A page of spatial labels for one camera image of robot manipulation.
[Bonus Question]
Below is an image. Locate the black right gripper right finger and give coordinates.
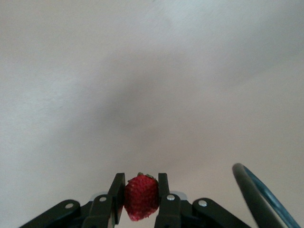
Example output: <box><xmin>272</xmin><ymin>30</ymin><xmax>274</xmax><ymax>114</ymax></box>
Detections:
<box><xmin>153</xmin><ymin>172</ymin><xmax>252</xmax><ymax>228</ymax></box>

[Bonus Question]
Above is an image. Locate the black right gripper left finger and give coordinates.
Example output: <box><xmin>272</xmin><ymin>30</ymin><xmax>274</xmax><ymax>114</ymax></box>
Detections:
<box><xmin>18</xmin><ymin>172</ymin><xmax>126</xmax><ymax>228</ymax></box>

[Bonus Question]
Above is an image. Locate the red strawberry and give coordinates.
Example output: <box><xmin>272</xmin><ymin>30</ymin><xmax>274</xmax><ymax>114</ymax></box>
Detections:
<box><xmin>123</xmin><ymin>172</ymin><xmax>160</xmax><ymax>222</ymax></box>

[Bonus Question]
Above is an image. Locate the table cover cloth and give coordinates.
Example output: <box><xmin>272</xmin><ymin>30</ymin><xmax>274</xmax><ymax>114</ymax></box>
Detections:
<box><xmin>0</xmin><ymin>0</ymin><xmax>304</xmax><ymax>228</ymax></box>

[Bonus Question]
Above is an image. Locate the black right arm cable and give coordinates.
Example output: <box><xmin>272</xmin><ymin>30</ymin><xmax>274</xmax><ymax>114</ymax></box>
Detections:
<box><xmin>232</xmin><ymin>163</ymin><xmax>302</xmax><ymax>228</ymax></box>

